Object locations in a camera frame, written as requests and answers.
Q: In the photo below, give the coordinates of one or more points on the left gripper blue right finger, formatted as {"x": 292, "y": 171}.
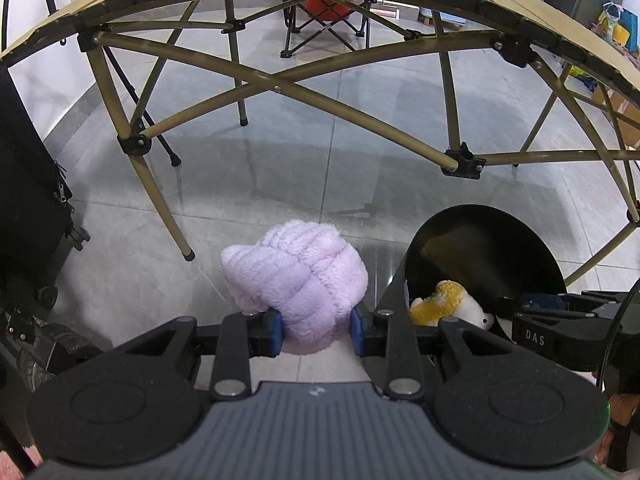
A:
{"x": 356, "y": 318}

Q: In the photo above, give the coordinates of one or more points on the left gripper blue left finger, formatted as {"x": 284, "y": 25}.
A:
{"x": 273, "y": 333}

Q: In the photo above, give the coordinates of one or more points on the lilac fluffy cloth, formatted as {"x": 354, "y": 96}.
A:
{"x": 306, "y": 271}

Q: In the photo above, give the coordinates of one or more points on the yellow white plush toy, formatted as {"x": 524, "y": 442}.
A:
{"x": 449, "y": 299}

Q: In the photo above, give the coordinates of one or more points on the black trash bin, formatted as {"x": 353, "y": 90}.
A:
{"x": 493, "y": 255}

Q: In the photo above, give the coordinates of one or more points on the right hand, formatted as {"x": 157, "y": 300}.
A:
{"x": 619, "y": 448}

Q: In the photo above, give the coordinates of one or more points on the cardboard boxes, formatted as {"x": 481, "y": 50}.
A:
{"x": 630, "y": 133}

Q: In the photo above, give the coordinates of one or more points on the black suitcase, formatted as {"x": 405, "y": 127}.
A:
{"x": 36, "y": 213}

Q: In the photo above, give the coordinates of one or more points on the black folding chair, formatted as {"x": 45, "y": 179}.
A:
{"x": 327, "y": 14}

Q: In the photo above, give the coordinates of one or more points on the folding camping table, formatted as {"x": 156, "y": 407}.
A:
{"x": 522, "y": 32}

